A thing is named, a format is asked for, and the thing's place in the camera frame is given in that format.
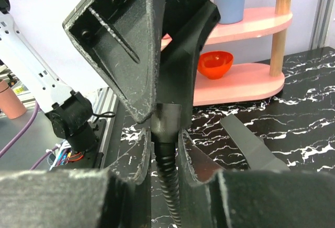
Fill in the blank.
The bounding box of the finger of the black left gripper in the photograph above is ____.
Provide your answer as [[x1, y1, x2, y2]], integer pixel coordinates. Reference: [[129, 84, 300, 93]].
[[157, 0, 220, 129], [63, 0, 165, 123]]

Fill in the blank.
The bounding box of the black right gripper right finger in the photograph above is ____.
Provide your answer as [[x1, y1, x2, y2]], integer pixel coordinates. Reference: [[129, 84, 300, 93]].
[[177, 131, 334, 227]]

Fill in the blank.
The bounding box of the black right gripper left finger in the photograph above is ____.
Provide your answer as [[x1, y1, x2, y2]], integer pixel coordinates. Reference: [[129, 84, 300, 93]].
[[1, 129, 151, 227]]

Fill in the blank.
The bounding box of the grey faucet with brass fittings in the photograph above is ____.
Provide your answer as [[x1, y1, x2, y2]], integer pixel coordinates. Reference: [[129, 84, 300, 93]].
[[220, 115, 290, 171]]

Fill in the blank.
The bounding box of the black corrugated metal hose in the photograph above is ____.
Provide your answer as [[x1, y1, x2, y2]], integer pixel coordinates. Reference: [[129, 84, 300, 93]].
[[151, 102, 183, 228]]

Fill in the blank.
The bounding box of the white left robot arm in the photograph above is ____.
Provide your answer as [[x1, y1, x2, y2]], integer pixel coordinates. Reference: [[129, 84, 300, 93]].
[[1, 0, 220, 152]]

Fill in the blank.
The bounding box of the orange plastic bowl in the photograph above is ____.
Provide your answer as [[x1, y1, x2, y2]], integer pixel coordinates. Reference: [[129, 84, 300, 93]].
[[197, 51, 234, 80]]

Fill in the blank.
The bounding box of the pink two-tier wooden shelf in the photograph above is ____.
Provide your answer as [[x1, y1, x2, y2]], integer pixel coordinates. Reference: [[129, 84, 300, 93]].
[[160, 0, 294, 107]]

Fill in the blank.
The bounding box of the black marble pattern mat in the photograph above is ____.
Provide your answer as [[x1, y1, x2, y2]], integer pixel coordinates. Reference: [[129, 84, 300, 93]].
[[120, 46, 335, 228]]

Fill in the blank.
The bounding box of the pink cylinder container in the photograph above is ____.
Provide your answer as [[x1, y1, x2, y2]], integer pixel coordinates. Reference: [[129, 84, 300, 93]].
[[0, 80, 27, 119]]

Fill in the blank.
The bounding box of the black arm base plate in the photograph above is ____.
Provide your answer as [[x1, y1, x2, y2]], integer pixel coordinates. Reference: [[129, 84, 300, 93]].
[[50, 123, 100, 170]]

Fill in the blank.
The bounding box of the aluminium frame rail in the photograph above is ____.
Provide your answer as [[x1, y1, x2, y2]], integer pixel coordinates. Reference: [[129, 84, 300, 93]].
[[88, 87, 118, 168]]

